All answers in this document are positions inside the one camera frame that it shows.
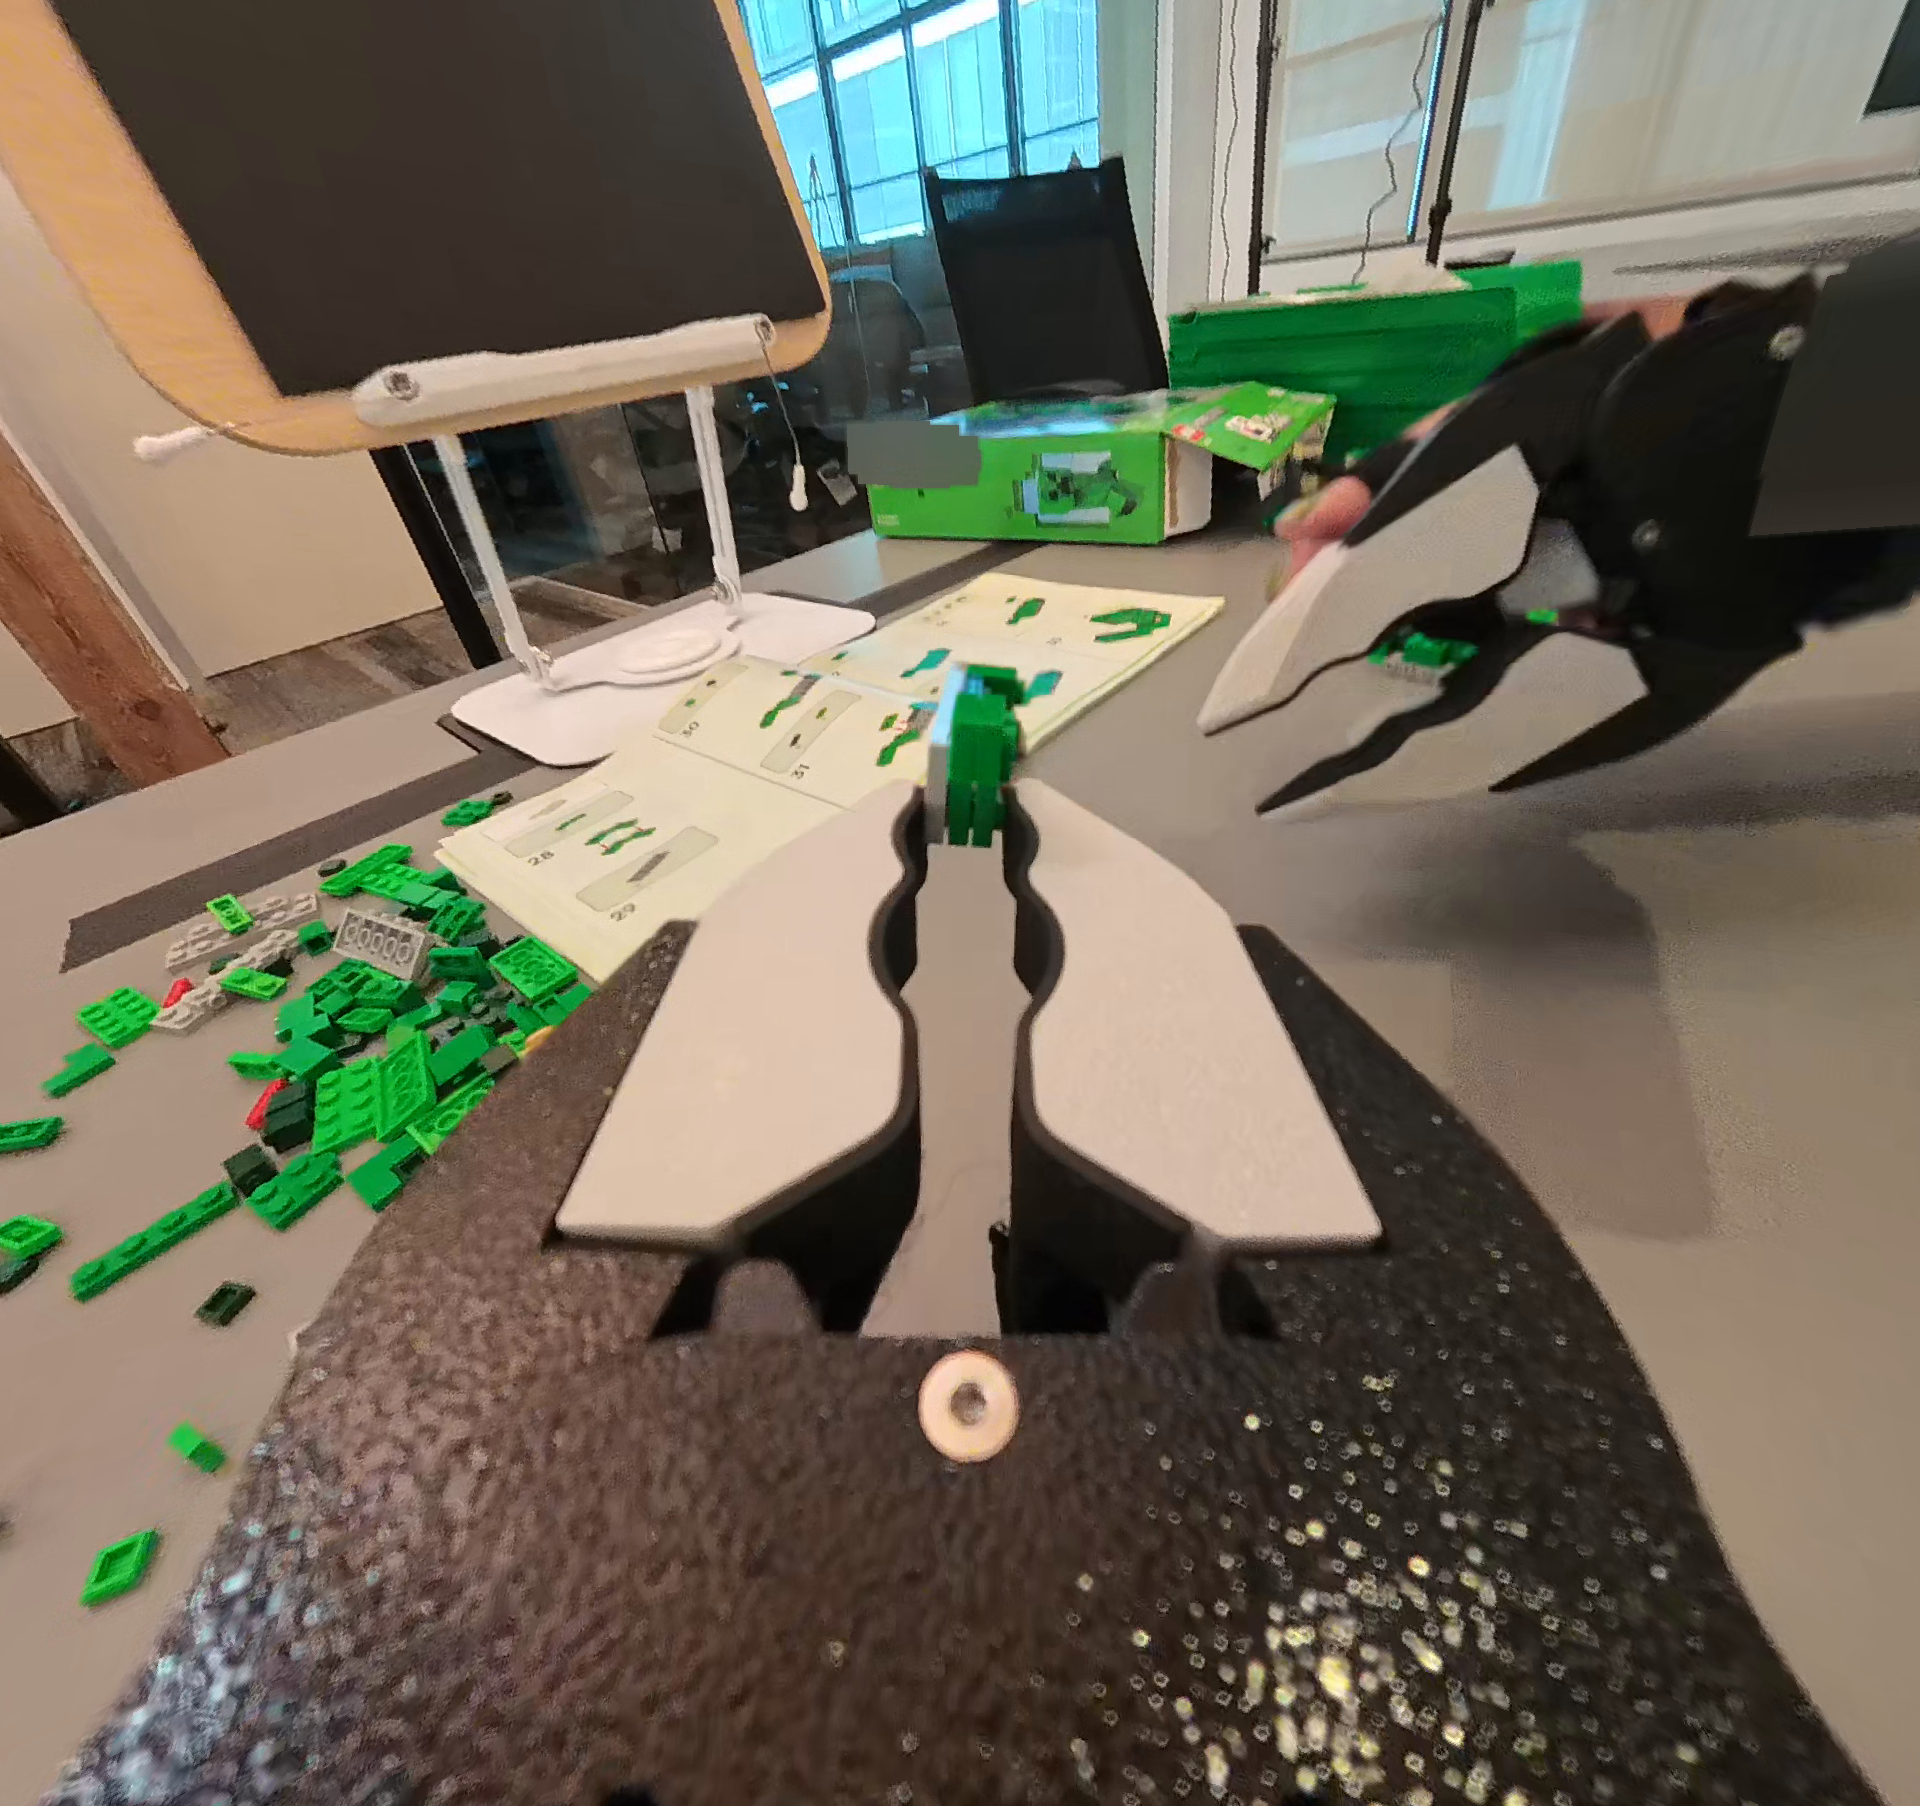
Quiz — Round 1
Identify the white hanging cord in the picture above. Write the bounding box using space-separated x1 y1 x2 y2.
757 319 818 512

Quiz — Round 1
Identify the black office chair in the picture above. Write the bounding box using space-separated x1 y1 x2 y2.
924 160 1169 405

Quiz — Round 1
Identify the brick instruction booklet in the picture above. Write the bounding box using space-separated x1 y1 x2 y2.
432 570 1221 982

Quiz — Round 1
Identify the wooden post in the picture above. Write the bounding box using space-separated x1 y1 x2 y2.
0 428 228 793

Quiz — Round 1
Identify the grey desk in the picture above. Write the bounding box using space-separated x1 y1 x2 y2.
0 517 1920 1806

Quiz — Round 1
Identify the white board stand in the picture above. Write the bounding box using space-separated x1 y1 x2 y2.
351 313 879 771

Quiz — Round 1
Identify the pile of green bricks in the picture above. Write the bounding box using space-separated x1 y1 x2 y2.
0 785 604 1613

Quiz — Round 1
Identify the green brick set box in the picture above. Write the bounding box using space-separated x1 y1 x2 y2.
868 382 1337 550

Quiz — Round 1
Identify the wooden board with dark panel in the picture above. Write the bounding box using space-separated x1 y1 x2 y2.
0 0 834 457

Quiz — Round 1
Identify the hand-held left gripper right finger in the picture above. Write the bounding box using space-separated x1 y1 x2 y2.
997 780 1385 1340

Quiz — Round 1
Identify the black stand pole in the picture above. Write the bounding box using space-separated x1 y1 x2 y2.
1248 0 1291 295
1422 0 1506 263

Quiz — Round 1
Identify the green brick figure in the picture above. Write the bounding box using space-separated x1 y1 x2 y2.
924 663 1030 848

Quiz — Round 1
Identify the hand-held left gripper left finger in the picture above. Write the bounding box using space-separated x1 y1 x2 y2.
552 780 924 1339

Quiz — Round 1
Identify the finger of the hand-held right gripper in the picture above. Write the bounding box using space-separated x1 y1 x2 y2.
1197 453 1600 739
1256 620 1652 815

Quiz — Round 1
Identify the person's right hand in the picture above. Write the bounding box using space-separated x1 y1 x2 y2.
1272 474 1374 591

